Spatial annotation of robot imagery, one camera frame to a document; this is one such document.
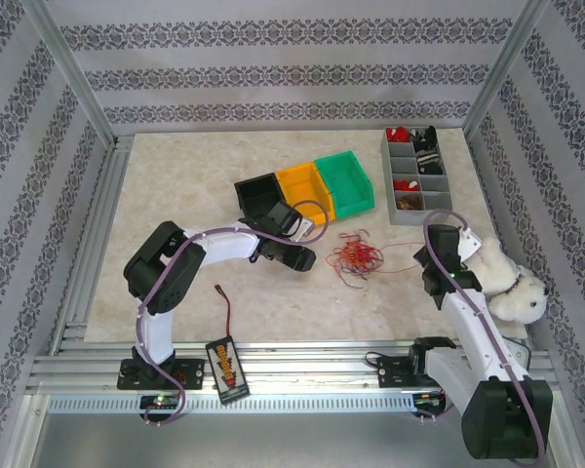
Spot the white plush toy dog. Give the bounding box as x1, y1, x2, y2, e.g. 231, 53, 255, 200
460, 236, 551, 326

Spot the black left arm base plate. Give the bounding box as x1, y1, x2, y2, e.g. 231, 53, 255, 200
118, 358, 207, 391

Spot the mauve left arm harness cable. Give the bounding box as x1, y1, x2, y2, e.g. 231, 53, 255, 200
135, 199, 331, 429

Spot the black fabric item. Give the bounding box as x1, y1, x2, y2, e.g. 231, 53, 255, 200
411, 125, 439, 152

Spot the purple thin cable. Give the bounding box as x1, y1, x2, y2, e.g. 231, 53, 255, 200
334, 253, 371, 290

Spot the grey compartment organizer tray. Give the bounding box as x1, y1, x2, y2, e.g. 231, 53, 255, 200
379, 126, 453, 226

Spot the red black lead wire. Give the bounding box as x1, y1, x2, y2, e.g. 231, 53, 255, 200
214, 284, 233, 338

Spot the black controller board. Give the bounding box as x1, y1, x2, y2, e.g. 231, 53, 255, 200
139, 394, 180, 411
412, 392, 446, 410

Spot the mauve arm harness cable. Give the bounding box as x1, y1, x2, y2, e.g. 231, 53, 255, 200
418, 208, 550, 464
135, 199, 331, 429

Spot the brown thin cable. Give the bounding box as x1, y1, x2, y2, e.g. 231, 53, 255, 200
339, 227, 371, 245

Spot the black plastic bin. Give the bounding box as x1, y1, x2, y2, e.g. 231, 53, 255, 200
233, 173, 289, 221

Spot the black white striped sock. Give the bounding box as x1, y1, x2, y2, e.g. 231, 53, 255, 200
415, 149, 444, 175

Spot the slotted metal cable duct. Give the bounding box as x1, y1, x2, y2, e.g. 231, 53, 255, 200
46, 393, 445, 415

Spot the aluminium profile frame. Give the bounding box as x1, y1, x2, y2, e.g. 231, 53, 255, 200
21, 0, 581, 468

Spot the green plastic bin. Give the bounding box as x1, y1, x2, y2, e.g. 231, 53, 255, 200
314, 150, 375, 220

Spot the yellow plastic bin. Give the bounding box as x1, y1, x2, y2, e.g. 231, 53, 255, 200
275, 161, 336, 223

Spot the black power board orange label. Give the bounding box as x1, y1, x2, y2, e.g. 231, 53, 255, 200
204, 334, 252, 405

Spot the orange thin cable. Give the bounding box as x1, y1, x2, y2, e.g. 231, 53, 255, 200
329, 232, 384, 279

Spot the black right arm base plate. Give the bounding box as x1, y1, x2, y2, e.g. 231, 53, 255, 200
375, 353, 420, 390

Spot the mauve right arm harness cable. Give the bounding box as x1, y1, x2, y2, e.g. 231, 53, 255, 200
418, 208, 550, 464

